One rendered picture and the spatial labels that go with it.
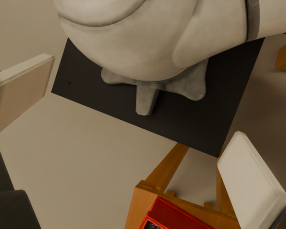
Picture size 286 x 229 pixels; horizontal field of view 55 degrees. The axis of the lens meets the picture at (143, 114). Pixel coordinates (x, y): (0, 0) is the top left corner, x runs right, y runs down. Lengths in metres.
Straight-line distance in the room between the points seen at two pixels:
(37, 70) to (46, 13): 1.61
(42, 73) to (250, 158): 0.13
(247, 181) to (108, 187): 1.46
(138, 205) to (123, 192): 0.90
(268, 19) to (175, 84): 0.20
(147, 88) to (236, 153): 0.27
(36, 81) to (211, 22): 0.16
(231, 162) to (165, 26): 0.12
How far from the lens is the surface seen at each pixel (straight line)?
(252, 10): 0.28
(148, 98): 0.44
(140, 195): 0.67
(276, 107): 1.43
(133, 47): 0.24
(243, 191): 0.17
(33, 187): 1.85
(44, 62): 0.17
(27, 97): 0.16
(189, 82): 0.44
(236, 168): 0.18
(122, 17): 0.22
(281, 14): 0.29
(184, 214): 0.64
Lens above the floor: 1.41
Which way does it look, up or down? 74 degrees down
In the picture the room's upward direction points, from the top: 103 degrees counter-clockwise
